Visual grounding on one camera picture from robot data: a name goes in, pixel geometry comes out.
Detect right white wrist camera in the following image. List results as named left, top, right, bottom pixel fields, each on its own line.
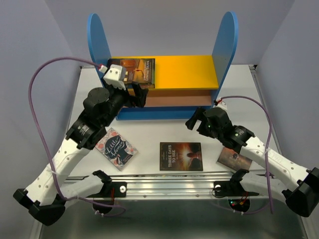
left=214, top=99, right=228, bottom=111

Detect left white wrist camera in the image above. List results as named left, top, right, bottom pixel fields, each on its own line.
left=98, top=64, right=126, bottom=90

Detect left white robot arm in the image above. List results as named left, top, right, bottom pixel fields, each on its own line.
left=13, top=82, right=148, bottom=226

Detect Little Women book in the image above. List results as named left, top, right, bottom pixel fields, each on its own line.
left=95, top=128, right=138, bottom=171

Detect Tale of Two Cities book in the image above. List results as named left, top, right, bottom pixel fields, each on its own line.
left=216, top=147, right=252, bottom=173

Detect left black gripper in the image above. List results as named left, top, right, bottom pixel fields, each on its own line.
left=102, top=76, right=149, bottom=127

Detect aluminium mounting rail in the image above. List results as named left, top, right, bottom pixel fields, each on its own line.
left=41, top=171, right=275, bottom=200

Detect Jane Eyre book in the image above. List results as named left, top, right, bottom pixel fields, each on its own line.
left=140, top=85, right=155, bottom=90

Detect brown Edward Tulane book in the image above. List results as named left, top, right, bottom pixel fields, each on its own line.
left=108, top=58, right=156, bottom=85

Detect blue yellow wooden bookshelf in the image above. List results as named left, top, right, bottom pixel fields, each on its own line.
left=87, top=11, right=238, bottom=120

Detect Three Days to See book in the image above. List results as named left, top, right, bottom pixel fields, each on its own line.
left=159, top=142, right=203, bottom=171

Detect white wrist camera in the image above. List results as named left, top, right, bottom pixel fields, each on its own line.
left=214, top=99, right=228, bottom=111
left=98, top=64, right=126, bottom=90

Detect Animal Farm book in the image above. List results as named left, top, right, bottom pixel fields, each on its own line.
left=125, top=84, right=155, bottom=89

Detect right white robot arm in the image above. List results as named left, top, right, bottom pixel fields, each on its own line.
left=185, top=107, right=319, bottom=217

